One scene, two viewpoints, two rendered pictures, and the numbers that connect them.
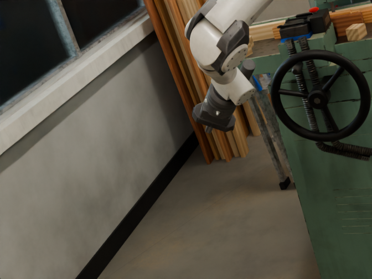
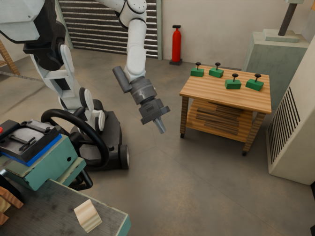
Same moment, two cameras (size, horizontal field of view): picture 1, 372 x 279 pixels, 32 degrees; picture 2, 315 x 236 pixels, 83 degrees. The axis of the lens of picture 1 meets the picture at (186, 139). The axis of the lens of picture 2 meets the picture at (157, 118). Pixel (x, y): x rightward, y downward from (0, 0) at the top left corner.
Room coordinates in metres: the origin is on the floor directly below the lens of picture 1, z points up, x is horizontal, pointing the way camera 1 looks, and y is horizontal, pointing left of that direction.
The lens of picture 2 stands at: (2.23, -0.15, 1.30)
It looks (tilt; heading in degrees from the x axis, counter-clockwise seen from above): 40 degrees down; 173
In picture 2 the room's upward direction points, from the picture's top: 2 degrees counter-clockwise
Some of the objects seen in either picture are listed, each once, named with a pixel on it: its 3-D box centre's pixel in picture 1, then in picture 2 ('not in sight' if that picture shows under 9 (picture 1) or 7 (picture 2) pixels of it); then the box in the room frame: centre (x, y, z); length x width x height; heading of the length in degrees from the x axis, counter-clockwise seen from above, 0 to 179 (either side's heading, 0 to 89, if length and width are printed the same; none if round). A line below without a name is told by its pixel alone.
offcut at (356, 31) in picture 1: (356, 31); not in sight; (1.86, -0.59, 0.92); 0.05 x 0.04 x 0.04; 130
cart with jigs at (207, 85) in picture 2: not in sight; (221, 103); (1.00, 0.61, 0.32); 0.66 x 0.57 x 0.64; 57
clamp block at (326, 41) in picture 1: (308, 47); (35, 157); (1.89, -0.44, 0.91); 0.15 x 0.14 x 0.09; 58
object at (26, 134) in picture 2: (304, 24); (21, 137); (1.88, -0.45, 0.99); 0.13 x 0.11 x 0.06; 58
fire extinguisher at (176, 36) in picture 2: not in sight; (176, 45); (-0.71, 0.59, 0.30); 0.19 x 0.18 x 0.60; 149
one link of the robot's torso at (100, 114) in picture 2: not in sight; (92, 121); (0.99, -0.57, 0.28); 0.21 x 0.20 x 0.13; 178
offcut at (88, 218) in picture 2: (244, 48); (88, 216); (2.07, -0.28, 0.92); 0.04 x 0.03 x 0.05; 30
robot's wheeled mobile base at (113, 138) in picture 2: not in sight; (93, 131); (1.02, -0.57, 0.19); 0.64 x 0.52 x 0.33; 178
